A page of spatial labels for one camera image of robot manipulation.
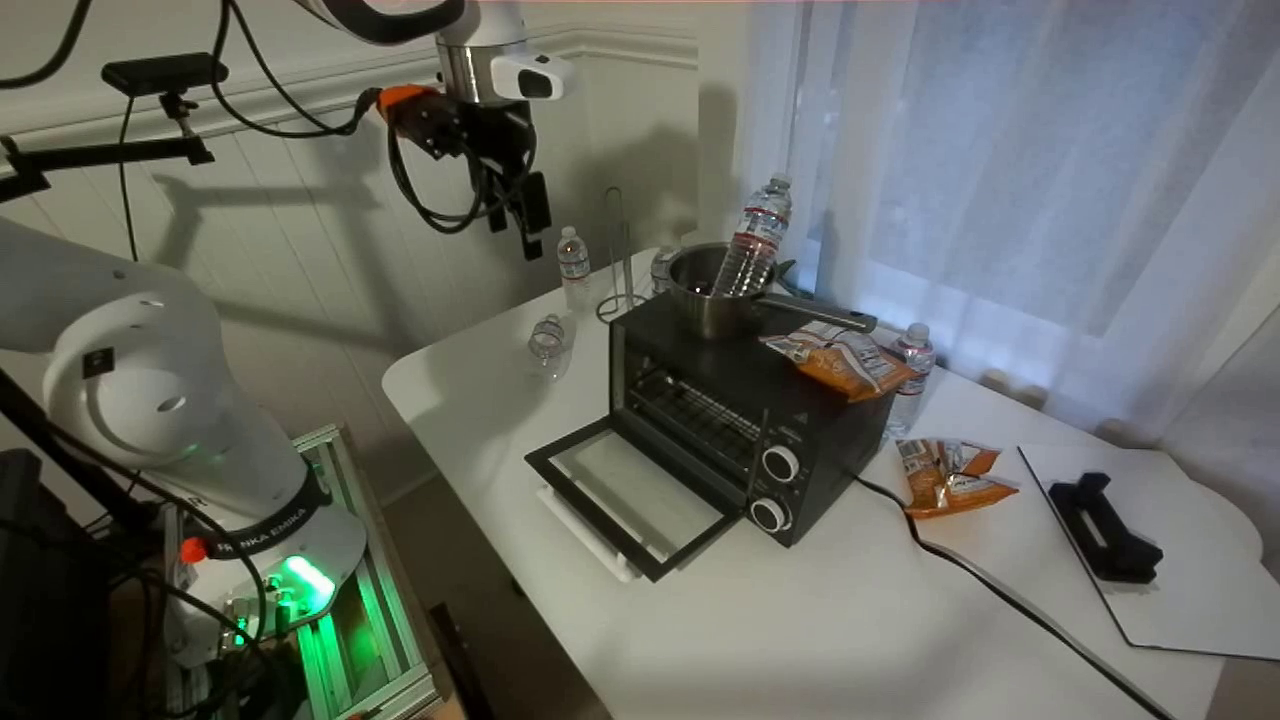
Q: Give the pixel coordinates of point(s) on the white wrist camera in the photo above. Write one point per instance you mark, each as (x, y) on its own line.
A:
(526, 76)

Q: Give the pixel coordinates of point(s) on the black equipment box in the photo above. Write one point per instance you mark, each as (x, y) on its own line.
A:
(45, 600)

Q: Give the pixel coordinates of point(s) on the white flat board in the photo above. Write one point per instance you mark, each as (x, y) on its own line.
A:
(1205, 592)

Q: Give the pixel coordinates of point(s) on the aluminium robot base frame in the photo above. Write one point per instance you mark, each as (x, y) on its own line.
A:
(361, 643)

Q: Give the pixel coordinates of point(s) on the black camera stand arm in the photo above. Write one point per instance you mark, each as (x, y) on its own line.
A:
(106, 152)

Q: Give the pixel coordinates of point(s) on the black stereo camera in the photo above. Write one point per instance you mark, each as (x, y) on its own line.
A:
(160, 75)

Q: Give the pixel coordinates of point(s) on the white flat tray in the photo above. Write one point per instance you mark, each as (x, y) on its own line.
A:
(581, 530)

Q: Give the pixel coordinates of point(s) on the white sheer curtain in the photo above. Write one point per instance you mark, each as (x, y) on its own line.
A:
(1041, 162)

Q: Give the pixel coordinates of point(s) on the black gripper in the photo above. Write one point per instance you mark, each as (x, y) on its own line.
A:
(487, 135)

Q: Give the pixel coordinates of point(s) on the orange wrist mount bracket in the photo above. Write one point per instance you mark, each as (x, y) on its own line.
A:
(406, 106)

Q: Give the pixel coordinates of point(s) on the clear plastic water bottle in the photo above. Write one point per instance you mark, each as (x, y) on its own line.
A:
(761, 224)
(913, 401)
(658, 275)
(548, 341)
(572, 264)

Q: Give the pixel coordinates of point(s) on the black clamp holder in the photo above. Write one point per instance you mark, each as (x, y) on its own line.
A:
(1104, 535)

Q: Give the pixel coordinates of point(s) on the black toaster oven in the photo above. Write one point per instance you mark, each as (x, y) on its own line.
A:
(832, 444)

